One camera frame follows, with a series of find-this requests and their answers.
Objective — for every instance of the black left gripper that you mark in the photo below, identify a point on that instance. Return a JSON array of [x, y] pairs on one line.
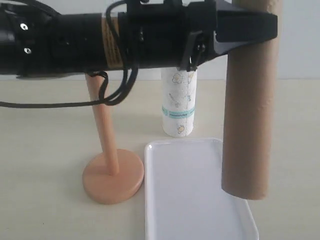
[[169, 34]]

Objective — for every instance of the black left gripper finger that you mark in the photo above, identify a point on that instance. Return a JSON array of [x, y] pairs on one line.
[[235, 29]]

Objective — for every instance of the brown cardboard tube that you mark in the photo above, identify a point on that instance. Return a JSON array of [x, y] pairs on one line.
[[248, 119]]

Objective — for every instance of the printed white paper towel roll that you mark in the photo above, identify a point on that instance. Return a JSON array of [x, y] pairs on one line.
[[178, 101]]

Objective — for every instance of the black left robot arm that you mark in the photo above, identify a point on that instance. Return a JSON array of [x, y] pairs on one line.
[[38, 42]]

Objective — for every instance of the wooden paper towel holder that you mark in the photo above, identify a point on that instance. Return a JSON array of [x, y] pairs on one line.
[[114, 175]]

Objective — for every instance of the white rectangular plastic tray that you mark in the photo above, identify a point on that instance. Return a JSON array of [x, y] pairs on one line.
[[183, 195]]

